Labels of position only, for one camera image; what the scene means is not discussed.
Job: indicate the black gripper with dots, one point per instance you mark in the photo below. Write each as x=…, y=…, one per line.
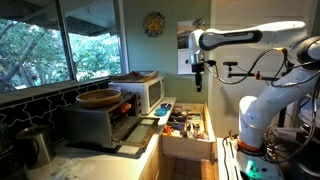
x=197, y=70

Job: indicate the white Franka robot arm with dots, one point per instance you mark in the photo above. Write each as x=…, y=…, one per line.
x=266, y=106

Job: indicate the white microwave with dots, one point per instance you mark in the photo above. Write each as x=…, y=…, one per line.
x=140, y=95

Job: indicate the glass toaster oven door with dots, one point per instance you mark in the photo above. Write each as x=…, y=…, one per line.
x=138, y=131

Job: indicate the dark blue bowl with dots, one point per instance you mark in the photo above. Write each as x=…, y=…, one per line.
x=166, y=106

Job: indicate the assorted drawer contents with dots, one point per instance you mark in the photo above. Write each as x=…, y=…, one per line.
x=186, y=125

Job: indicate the light blue bowl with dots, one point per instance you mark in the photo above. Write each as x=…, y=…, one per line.
x=161, y=112

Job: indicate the dark wooden tray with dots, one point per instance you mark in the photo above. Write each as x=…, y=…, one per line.
x=138, y=75

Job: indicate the wooden kitchen drawer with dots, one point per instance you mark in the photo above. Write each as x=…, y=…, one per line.
x=186, y=146

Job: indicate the light wooden tray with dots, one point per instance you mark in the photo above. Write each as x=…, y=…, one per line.
x=133, y=80

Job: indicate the small orange item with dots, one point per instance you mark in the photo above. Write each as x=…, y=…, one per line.
x=125, y=107

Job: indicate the round wooden bowl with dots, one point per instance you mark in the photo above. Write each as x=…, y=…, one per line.
x=98, y=98

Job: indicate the silver toaster oven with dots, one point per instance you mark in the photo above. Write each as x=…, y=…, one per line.
x=90, y=125

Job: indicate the stainless steel pot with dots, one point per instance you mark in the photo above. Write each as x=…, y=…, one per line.
x=38, y=146

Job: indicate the wall calendar poster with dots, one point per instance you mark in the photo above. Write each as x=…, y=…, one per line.
x=183, y=50

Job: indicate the black camera on rod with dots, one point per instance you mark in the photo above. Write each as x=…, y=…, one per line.
x=230, y=63

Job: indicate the sun wall decoration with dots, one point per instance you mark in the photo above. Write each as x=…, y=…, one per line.
x=154, y=24

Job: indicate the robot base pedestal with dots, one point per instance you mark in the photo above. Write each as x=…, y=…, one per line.
x=256, y=166

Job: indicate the window frame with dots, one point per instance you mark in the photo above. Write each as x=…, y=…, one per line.
x=65, y=40

